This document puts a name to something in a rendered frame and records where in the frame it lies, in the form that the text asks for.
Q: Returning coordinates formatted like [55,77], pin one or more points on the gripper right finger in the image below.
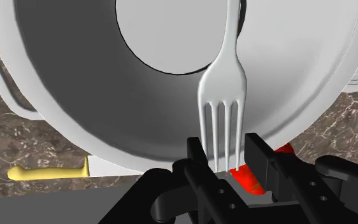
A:
[294,183]

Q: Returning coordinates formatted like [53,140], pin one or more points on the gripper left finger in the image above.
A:
[203,192]

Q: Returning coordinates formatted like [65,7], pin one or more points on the silver fork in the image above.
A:
[223,83]

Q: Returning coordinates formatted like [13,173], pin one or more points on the red carrot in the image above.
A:
[249,181]

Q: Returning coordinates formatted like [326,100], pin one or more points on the large white bowl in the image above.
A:
[104,102]

